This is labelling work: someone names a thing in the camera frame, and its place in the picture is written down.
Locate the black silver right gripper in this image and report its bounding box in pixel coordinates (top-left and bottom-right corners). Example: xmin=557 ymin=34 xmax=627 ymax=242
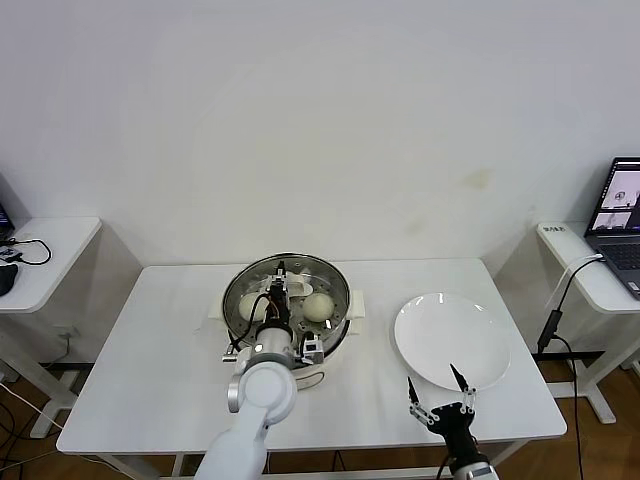
xmin=406 ymin=363 xmax=489 ymax=464

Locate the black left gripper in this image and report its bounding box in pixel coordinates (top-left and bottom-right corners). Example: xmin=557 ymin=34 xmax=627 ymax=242
xmin=266 ymin=259 xmax=295 ymax=329

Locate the white steamed baozi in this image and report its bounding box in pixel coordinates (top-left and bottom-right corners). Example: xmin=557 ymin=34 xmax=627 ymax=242
xmin=238 ymin=294 xmax=269 ymax=321
xmin=302 ymin=293 xmax=335 ymax=322

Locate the steel steamer basket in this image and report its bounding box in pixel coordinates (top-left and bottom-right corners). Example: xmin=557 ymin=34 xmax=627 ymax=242
xmin=221 ymin=252 xmax=352 ymax=369

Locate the white round plate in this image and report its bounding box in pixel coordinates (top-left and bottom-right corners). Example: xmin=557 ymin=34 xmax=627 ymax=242
xmin=393 ymin=292 xmax=512 ymax=392

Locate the cream electric cooker base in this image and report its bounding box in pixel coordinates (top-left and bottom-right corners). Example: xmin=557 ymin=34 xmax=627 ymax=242
xmin=208 ymin=287 xmax=366 ymax=392

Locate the white work table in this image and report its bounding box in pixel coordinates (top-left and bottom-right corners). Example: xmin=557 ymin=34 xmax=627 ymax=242
xmin=56 ymin=258 xmax=568 ymax=480

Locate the white side table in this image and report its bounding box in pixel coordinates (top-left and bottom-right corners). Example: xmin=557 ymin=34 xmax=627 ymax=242
xmin=0 ymin=215 xmax=144 ymax=440

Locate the laptop with dark screen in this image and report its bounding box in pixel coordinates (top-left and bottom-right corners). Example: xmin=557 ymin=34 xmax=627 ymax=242
xmin=583 ymin=155 xmax=640 ymax=301

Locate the laptop with pink screen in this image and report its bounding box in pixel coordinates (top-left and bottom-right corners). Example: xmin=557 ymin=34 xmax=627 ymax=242
xmin=0 ymin=172 xmax=16 ymax=241

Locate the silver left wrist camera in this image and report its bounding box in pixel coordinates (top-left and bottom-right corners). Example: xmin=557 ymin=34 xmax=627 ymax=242
xmin=299 ymin=335 xmax=326 ymax=366

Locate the black power adapter with cable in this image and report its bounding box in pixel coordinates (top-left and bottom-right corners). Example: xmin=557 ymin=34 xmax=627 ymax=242
xmin=537 ymin=254 xmax=606 ymax=480

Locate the black mouse cable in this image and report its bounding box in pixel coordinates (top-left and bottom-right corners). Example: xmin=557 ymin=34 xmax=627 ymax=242
xmin=0 ymin=237 xmax=52 ymax=266

